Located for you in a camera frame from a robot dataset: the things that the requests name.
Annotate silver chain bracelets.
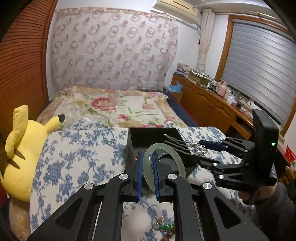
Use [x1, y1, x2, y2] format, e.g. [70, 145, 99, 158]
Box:
[188, 140, 208, 155]

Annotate green gem bracelet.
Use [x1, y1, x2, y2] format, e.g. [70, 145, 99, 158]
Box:
[152, 216, 175, 232]

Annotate pale green jade bangle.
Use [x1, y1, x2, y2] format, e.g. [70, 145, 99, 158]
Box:
[143, 143, 186, 193]

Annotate black jewelry box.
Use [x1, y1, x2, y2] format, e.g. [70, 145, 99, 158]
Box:
[124, 128, 197, 177]

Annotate right hand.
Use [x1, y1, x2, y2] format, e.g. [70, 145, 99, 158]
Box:
[237, 182, 278, 201]

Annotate wooden cabinet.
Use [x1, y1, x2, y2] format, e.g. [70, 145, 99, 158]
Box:
[170, 73, 290, 167]

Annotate pink kettle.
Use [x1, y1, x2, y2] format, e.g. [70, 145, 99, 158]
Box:
[217, 81, 227, 97]

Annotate cardboard box on cabinet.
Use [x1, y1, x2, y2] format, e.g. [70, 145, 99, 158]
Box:
[187, 70, 209, 85]

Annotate yellow Pikachu plush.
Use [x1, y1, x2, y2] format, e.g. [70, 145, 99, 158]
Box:
[1, 105, 65, 202]

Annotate grey window blind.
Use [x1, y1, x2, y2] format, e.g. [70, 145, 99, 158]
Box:
[221, 19, 295, 125]

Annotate blue plastic bag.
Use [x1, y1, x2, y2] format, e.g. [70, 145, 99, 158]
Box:
[165, 81, 184, 93]

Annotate floral bed blanket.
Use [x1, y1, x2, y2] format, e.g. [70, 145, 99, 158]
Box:
[37, 86, 187, 128]

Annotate beige side curtain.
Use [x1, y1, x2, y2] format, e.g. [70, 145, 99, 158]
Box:
[197, 9, 215, 72]

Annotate white air conditioner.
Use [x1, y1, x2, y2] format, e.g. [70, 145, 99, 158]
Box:
[154, 0, 200, 26]

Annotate circle patterned curtain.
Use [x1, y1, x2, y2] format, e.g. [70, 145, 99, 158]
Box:
[50, 8, 178, 92]

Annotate wooden louvered door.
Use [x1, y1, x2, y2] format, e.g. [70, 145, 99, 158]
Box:
[1, 1, 57, 146]

